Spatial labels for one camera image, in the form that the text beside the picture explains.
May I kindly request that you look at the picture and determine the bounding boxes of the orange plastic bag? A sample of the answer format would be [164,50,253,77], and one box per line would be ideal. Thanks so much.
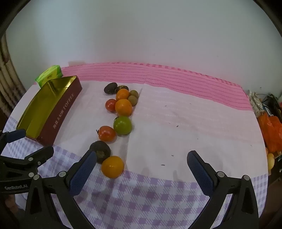
[257,114,282,153]

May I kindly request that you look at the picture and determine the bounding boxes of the rattan furniture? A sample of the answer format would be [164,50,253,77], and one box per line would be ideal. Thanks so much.
[0,36,27,120]

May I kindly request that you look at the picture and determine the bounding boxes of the large orange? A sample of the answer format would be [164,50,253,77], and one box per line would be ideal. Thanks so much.
[115,99,133,117]

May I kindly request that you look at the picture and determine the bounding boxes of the green tomato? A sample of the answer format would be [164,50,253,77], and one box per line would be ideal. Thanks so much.
[113,116,133,135]

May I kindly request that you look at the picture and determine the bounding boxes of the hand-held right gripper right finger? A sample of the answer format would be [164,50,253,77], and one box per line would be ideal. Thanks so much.
[187,150,259,229]

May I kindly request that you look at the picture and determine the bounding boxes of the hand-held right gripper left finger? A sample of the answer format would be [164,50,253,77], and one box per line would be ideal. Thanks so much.
[25,150,97,229]

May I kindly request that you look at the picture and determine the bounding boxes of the smooth dark purple passion fruit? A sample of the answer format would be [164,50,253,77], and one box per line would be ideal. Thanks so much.
[104,82,118,95]

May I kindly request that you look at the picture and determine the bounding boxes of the small orange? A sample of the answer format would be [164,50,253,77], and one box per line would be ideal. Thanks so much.
[116,88,130,101]
[101,156,124,179]

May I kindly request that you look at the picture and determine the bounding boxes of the pink white checked tablecloth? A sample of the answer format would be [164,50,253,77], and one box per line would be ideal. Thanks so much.
[1,62,270,229]

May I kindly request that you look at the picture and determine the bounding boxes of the dark round fruit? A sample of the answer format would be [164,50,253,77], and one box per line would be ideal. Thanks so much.
[89,140,111,164]

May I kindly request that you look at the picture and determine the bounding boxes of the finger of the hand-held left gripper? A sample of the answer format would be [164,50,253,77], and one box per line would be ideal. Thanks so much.
[0,129,27,153]
[0,146,54,181]

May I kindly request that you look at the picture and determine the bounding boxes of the dark clutter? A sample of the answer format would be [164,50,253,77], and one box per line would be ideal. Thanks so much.
[262,94,282,116]

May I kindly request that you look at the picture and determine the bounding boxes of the dark red gold-lined tin box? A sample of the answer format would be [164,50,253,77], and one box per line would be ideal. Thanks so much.
[16,75,83,146]

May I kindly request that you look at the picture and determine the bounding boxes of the red tomato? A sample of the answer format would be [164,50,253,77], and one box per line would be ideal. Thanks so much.
[98,126,116,142]
[105,99,117,113]

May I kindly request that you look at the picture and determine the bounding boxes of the yellow fruit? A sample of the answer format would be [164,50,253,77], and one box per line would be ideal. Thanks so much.
[267,153,275,170]

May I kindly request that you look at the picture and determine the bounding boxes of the green packet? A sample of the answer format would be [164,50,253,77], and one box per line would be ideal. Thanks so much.
[35,65,63,89]

